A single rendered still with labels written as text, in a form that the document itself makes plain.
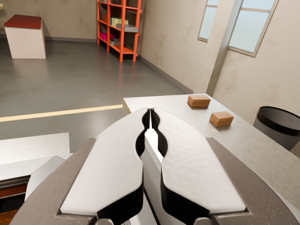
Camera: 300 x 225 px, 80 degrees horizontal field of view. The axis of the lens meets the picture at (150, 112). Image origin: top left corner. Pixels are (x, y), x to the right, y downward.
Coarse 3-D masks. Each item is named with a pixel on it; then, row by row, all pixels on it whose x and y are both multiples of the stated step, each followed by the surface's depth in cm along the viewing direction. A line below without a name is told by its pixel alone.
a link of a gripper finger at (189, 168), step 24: (168, 120) 11; (168, 144) 9; (192, 144) 9; (168, 168) 8; (192, 168) 8; (216, 168) 8; (168, 192) 7; (192, 192) 7; (216, 192) 7; (192, 216) 7
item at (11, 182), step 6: (0, 180) 71; (6, 180) 72; (12, 180) 73; (18, 180) 74; (24, 180) 75; (0, 186) 72; (6, 186) 72; (12, 186) 73; (18, 186) 74; (126, 222) 66
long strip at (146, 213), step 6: (144, 198) 73; (144, 204) 70; (144, 210) 68; (150, 210) 69; (138, 216) 66; (144, 216) 66; (150, 216) 67; (132, 222) 64; (138, 222) 64; (144, 222) 65; (150, 222) 65; (156, 222) 65
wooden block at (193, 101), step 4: (188, 96) 108; (192, 96) 107; (196, 96) 108; (200, 96) 108; (204, 96) 109; (188, 100) 108; (192, 100) 104; (196, 100) 104; (200, 100) 105; (204, 100) 106; (208, 100) 107; (192, 104) 105; (196, 104) 106; (200, 104) 107; (204, 104) 108; (208, 104) 109
